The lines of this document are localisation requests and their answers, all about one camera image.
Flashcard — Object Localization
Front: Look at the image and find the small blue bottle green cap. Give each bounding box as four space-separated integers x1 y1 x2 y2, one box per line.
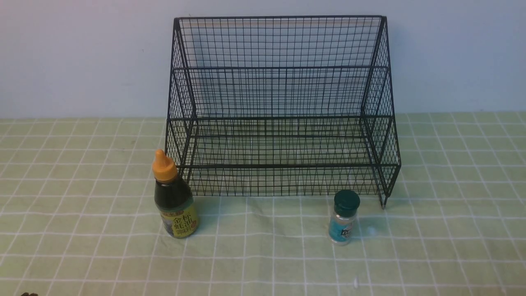
328 190 361 245

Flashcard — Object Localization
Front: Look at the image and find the green checkered tablecloth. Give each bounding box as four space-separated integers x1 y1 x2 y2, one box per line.
0 112 526 296

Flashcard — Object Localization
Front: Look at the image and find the dark sauce bottle orange cap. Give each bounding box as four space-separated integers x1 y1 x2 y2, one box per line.
152 149 199 239

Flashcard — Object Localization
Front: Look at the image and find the black wire mesh rack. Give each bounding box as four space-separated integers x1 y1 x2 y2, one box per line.
164 15 401 208

